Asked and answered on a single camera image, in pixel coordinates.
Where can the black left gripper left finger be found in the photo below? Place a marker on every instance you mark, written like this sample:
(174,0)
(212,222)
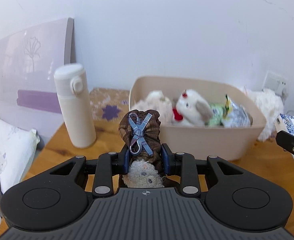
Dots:
(59,196)

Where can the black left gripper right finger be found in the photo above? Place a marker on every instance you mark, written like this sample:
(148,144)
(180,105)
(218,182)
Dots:
(233,196)

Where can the blue white tissue pack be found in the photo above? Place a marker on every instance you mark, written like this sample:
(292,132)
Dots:
(285,123)

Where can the silver yellow snack packet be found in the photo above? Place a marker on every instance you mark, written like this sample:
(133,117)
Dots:
(235,116)

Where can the green snack packet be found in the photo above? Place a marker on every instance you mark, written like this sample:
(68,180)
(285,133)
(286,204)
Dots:
(218,110)

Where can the white brown plush cat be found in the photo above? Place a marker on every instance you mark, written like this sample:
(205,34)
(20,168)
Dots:
(191,109)

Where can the brown dressed plush bear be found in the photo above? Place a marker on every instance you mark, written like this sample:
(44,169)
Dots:
(140,131)

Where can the white fluffy plush toy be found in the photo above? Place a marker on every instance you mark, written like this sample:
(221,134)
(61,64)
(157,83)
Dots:
(270,104)

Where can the white printed pillow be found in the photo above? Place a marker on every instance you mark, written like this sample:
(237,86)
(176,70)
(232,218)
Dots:
(17,151)

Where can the beige plastic storage bin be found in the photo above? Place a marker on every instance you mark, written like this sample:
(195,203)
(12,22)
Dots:
(227,143)

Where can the floral patterned table mat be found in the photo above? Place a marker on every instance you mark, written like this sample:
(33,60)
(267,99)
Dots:
(109,104)

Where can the lilac headboard panel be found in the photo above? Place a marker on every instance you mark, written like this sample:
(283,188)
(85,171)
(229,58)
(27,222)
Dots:
(28,60)

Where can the white thermos bottle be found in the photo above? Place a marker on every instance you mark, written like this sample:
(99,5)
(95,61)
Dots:
(74,101)

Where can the pink knitted cloth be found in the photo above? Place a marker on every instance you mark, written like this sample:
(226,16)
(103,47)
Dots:
(157,101)

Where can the white wall switch socket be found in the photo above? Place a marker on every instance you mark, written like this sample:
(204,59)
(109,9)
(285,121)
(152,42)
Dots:
(276,83)

